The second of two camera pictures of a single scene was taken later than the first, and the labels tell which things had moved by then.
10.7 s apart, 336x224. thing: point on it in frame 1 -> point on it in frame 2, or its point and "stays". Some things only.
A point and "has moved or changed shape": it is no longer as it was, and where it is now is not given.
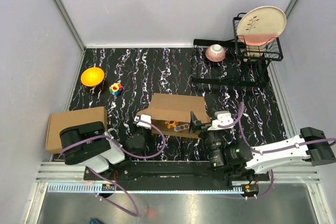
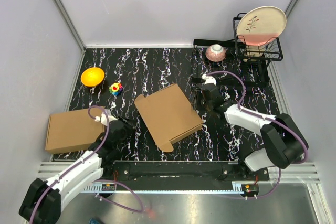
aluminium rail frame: x=60 y=177 stays
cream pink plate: x=259 y=25 stays
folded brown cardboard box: x=57 y=122 stays
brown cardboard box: x=170 y=114 has moved or changed shape
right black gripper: x=195 y=124 -> x=201 y=95
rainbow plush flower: x=116 y=89 stays
